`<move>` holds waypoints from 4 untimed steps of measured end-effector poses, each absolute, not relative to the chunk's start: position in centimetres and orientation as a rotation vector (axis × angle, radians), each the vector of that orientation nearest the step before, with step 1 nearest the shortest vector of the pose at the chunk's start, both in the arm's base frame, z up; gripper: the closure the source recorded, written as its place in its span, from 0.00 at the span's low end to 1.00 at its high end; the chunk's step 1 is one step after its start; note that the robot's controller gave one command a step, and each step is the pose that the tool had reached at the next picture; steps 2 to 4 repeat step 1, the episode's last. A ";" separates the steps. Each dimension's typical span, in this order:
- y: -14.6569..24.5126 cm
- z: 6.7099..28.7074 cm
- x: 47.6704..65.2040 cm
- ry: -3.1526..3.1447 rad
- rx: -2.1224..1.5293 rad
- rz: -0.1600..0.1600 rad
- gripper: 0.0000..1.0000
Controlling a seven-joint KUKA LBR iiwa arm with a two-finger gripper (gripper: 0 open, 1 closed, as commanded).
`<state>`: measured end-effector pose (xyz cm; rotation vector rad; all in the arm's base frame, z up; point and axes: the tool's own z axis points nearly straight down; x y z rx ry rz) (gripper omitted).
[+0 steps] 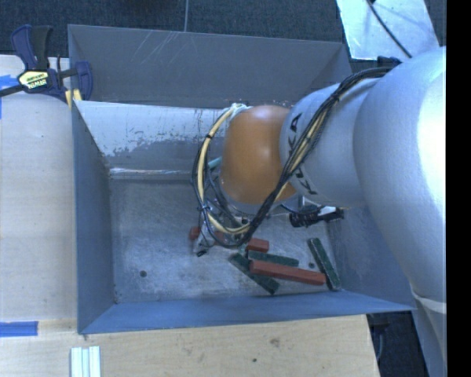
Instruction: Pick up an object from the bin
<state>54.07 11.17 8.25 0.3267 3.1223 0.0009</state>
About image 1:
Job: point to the dark green flat block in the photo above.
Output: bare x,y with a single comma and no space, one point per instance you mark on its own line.
325,263
265,282
274,258

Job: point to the grey metal bin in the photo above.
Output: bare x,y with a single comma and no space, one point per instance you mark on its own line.
161,242

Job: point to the pale wood board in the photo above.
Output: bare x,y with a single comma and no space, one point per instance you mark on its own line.
35,210

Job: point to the black cylinder on white bracket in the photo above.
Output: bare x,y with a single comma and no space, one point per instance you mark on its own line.
303,218

